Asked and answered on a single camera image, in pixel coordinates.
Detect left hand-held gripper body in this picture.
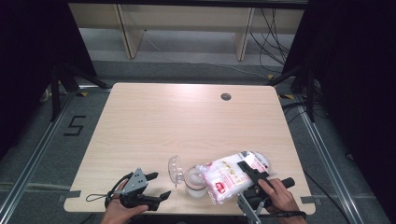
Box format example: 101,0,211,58
105,167,162,213

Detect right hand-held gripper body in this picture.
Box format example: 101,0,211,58
236,176,296,224

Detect white powder bag red label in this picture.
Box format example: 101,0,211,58
199,150,271,206

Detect clear glass jar brown lid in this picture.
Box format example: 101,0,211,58
167,154,209,199

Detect person's right hand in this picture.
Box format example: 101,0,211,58
257,177,308,224

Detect person's left hand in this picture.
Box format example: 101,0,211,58
99,179,150,224

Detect grey tape strip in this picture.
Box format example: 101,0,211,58
57,189,82,203
300,195,318,205

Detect black metal stand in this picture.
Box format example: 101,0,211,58
266,63,318,123
49,61,110,123

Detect black curtain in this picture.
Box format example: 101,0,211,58
280,0,396,224
0,0,98,161

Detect light wooden shelf unit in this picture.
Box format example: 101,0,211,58
67,2,305,62

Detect black gripper wrist strap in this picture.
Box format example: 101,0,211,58
261,210,308,218
85,192,116,203

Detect metal floor rail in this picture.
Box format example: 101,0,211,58
0,91,77,217
297,101,363,224

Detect black floor cable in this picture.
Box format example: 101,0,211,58
303,170,353,224

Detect white floor cable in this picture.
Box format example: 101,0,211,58
174,59,271,79

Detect hanging black cables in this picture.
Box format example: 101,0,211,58
249,7,291,75

